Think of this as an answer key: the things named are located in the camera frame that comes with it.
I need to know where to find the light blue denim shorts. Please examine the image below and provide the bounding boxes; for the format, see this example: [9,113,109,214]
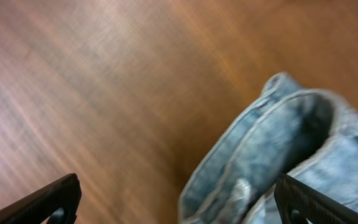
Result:
[178,72,358,223]

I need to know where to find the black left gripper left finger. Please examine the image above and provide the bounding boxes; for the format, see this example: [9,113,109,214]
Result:
[0,173,81,224]

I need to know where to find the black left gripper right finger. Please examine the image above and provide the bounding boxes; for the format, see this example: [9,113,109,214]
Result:
[274,174,358,224]

